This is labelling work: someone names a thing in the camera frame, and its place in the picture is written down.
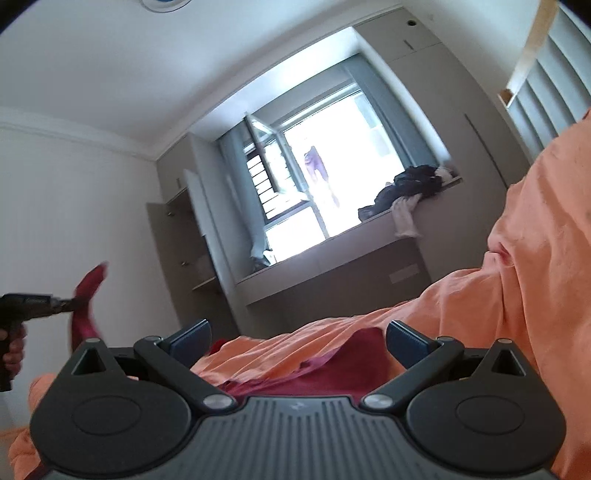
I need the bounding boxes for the open window sash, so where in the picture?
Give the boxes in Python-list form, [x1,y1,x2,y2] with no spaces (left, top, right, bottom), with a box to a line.
[242,112,311,221]

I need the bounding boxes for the white hanging cloth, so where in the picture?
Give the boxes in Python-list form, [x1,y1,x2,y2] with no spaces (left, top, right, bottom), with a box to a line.
[390,193,424,239]

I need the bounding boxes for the orange bed sheet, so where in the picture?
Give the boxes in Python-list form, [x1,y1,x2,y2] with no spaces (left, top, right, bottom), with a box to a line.
[0,121,591,480]

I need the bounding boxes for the person's left hand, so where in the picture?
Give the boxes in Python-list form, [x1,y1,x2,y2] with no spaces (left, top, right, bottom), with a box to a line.
[1,335,25,376]

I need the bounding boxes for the beige window bench cabinet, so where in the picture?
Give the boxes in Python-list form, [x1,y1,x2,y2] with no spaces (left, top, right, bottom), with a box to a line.
[233,178,468,306]

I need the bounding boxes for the dark red shirt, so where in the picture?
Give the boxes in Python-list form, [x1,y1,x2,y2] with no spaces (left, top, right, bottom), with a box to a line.
[69,262,403,403]

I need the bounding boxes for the pile of dark clothes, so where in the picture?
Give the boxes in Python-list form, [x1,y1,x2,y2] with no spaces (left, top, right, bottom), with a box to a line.
[358,164,447,223]

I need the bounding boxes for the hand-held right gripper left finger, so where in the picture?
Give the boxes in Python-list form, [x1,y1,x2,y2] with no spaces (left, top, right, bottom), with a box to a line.
[69,318,236,412]

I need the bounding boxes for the wooden strip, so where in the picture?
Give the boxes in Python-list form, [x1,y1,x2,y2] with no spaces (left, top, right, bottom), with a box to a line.
[498,0,560,108]

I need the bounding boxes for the beige wardrobe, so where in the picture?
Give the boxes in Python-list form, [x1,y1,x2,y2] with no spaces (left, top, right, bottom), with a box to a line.
[355,4,533,289]

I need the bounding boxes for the grey curtain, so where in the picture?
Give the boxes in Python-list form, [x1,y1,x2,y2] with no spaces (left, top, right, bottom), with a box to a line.
[344,52,452,171]
[218,124,274,274]

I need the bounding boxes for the bright window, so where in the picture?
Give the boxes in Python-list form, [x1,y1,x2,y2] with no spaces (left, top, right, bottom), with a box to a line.
[245,88,408,267]

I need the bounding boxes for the white slatted panel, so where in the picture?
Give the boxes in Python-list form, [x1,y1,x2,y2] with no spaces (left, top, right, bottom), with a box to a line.
[499,0,591,163]

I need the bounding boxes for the round ceiling light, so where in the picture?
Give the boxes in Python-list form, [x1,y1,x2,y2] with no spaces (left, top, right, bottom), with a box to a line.
[140,0,193,13]

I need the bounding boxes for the beige open shelf cabinet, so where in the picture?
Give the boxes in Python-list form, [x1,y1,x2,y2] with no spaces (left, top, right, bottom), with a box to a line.
[145,133,242,329]

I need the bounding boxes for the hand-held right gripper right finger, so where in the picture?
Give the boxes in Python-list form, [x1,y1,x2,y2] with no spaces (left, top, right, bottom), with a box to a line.
[361,320,530,412]

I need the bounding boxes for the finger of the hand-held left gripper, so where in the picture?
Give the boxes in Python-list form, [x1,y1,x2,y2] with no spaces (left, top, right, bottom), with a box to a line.
[46,296,93,316]

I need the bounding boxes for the purple hanging garment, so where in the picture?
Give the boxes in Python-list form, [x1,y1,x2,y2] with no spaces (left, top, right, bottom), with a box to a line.
[302,145,343,209]

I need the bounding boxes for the pale crumpled cloth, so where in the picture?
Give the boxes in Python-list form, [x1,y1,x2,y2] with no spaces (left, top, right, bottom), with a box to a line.
[433,165,462,186]

